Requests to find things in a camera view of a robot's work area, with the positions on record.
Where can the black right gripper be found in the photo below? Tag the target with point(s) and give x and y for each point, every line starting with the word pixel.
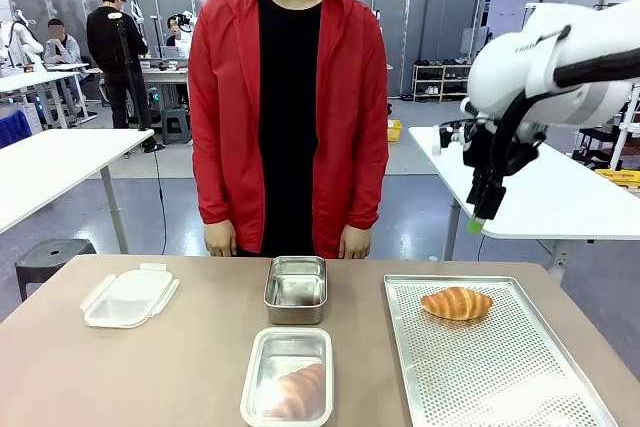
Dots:
pixel 480 152

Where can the golden bread roll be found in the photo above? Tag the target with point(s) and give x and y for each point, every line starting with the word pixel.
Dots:
pixel 457 303
pixel 300 389

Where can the person's left forearm red sleeve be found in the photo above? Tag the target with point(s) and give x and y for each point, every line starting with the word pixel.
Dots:
pixel 367 187

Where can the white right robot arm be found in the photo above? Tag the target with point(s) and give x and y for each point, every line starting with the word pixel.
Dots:
pixel 550 72

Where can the person's right forearm red sleeve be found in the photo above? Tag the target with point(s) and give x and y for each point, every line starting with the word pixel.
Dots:
pixel 215 187

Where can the open steel rectangular container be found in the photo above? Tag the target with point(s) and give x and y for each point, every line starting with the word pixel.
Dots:
pixel 295 292

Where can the steel container holding bread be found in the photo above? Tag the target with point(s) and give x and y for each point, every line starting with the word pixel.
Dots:
pixel 280 362

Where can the translucent lid closed on container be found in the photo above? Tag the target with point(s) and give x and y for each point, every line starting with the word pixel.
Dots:
pixel 247 382

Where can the person's left hand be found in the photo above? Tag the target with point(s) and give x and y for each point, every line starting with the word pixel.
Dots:
pixel 356 243

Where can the person's right hand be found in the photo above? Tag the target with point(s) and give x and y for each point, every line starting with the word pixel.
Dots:
pixel 220 239

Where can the white table with yellow crate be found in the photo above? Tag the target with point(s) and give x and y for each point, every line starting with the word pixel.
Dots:
pixel 550 197

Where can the small yellow crate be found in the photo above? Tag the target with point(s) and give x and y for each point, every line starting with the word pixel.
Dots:
pixel 395 131

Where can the wooden shoe rack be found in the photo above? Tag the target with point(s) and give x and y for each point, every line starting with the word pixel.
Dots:
pixel 440 79

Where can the wide yellow crate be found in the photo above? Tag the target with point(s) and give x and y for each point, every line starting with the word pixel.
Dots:
pixel 620 178

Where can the perforated aluminium baking tray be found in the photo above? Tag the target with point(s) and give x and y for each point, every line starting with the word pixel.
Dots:
pixel 475 372

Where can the person in red jacket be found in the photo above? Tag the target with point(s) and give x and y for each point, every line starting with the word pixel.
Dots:
pixel 290 97

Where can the grey step stool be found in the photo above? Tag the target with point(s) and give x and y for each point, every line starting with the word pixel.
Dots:
pixel 176 124

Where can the seated person with dark hair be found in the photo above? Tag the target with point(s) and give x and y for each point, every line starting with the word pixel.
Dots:
pixel 176 34

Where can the translucent clip lid with flaps open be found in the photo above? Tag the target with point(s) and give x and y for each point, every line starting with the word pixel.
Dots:
pixel 125 302

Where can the standing man in black cap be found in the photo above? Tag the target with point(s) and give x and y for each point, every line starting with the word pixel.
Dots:
pixel 112 42

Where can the black plastic stool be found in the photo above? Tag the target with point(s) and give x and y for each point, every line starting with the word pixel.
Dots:
pixel 55 252

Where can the seated person in grey hoodie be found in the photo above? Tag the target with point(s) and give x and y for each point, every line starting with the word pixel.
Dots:
pixel 62 47

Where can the white background desk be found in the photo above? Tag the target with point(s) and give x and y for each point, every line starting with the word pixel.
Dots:
pixel 40 79

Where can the blue cloth chair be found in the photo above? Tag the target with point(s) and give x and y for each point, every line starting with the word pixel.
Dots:
pixel 15 127

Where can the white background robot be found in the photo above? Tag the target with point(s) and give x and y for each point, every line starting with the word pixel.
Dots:
pixel 20 39

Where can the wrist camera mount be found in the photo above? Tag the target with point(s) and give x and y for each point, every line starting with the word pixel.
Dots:
pixel 447 137

